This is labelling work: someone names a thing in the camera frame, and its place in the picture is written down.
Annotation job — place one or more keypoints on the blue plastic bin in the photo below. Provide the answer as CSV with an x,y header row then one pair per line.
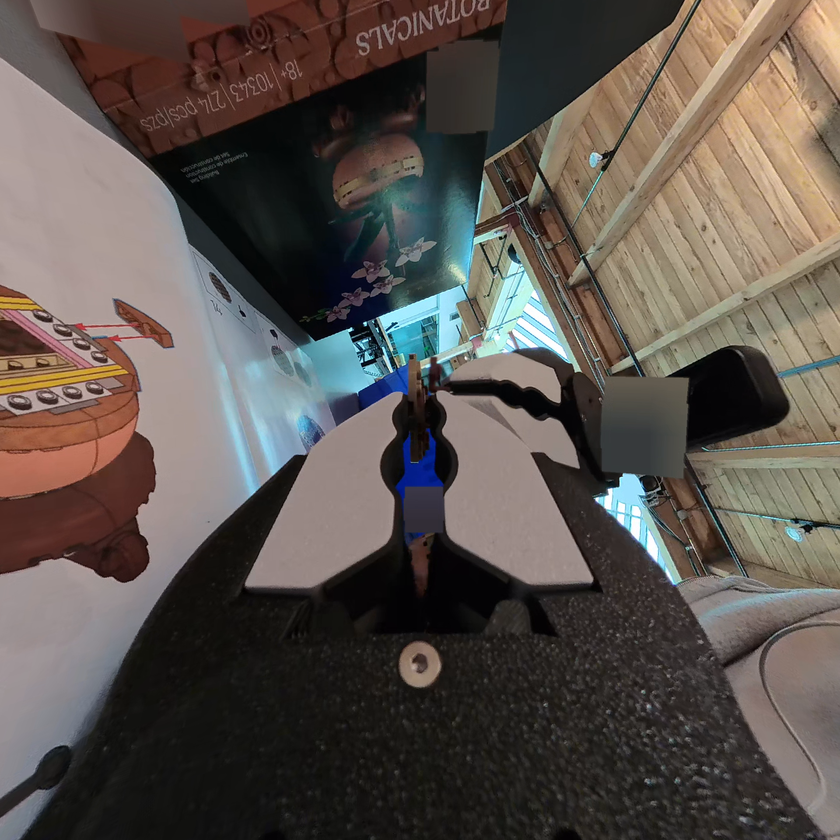
x,y
420,466

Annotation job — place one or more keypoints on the ceiling spot lamp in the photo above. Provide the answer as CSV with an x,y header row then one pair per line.
x,y
597,160
794,532

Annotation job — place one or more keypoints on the tan round plate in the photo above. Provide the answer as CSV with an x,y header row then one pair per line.
x,y
420,394

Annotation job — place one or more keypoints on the white instruction booklet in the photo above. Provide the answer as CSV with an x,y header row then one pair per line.
x,y
105,263

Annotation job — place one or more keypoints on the black flower print box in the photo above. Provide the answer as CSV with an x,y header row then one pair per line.
x,y
328,171

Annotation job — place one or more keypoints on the black panel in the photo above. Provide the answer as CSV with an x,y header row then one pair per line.
x,y
578,66

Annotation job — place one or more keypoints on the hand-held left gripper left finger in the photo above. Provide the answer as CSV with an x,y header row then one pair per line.
x,y
328,519

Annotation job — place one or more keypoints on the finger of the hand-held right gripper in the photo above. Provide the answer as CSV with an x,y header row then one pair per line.
x,y
512,368
532,433

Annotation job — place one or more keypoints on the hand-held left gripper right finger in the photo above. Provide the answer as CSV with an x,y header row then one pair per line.
x,y
512,519

